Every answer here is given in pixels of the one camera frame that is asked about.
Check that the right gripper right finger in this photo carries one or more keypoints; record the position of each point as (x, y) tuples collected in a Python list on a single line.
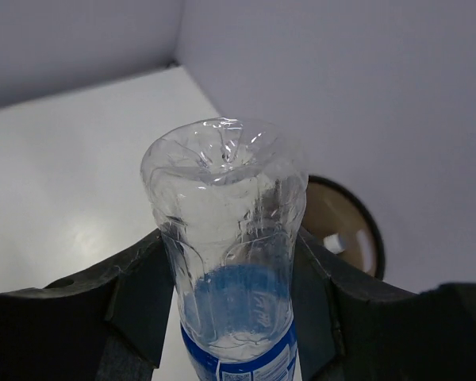
[(352, 326)]

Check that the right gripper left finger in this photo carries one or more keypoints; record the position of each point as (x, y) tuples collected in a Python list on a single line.
[(107, 322)]

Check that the clear bottle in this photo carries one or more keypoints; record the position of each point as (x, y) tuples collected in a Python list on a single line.
[(228, 197)]

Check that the brown paper bin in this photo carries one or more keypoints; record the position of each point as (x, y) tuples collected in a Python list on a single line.
[(343, 224)]

